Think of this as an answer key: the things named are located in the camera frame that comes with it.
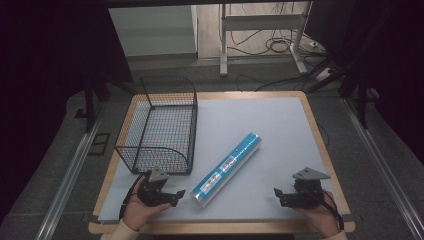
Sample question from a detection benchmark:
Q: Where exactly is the white cabinet panel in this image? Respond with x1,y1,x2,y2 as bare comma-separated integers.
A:
107,4,199,58

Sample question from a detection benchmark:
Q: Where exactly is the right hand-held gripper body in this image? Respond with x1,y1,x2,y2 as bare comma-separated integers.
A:
279,166,332,211

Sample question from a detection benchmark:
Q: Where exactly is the white metal desk frame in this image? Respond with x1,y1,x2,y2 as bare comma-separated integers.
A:
218,1,310,77

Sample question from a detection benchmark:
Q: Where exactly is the person's right hand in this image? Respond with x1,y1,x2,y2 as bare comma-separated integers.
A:
293,189,342,240

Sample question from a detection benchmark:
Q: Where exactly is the white power strip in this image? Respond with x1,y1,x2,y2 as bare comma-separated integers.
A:
314,67,335,83

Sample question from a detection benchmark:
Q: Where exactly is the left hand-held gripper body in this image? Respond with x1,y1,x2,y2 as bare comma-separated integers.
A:
136,166,179,208

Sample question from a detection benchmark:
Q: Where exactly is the black wire basket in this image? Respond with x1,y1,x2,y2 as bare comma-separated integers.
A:
114,75,199,176

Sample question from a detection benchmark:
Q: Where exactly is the long black floor cable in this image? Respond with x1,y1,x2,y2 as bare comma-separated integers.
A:
235,73,322,93

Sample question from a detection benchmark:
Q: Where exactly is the blue plastic wrap roll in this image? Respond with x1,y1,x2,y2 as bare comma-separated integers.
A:
189,131,263,209

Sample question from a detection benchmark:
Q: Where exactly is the dark curtain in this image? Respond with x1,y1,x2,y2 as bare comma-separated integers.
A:
304,0,424,164
0,0,134,221

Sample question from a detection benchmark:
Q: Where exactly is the person's left hand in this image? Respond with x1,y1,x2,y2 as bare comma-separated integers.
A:
121,175,173,232

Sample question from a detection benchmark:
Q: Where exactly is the left hand-held gripper black cable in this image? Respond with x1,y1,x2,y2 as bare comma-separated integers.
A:
118,170,152,221

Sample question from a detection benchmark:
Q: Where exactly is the metal floor rail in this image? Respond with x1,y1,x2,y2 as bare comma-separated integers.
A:
34,102,105,240
341,95,424,240

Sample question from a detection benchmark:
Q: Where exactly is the right hand-held gripper black cable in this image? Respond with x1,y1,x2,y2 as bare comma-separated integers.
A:
320,190,345,232

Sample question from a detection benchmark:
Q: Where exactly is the black metal stand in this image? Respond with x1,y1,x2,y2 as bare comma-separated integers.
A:
74,74,136,133
305,58,372,130

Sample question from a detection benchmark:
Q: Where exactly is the hand-held gripper black cable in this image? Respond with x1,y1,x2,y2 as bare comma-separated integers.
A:
118,170,152,221
320,190,345,232

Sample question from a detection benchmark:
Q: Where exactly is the tangle of black floor cables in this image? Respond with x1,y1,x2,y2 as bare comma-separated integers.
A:
229,29,303,57

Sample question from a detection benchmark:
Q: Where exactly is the light grey table mat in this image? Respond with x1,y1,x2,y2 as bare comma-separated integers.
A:
97,96,335,223

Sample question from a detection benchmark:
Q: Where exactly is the black floor grate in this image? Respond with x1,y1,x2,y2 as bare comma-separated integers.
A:
87,132,111,156

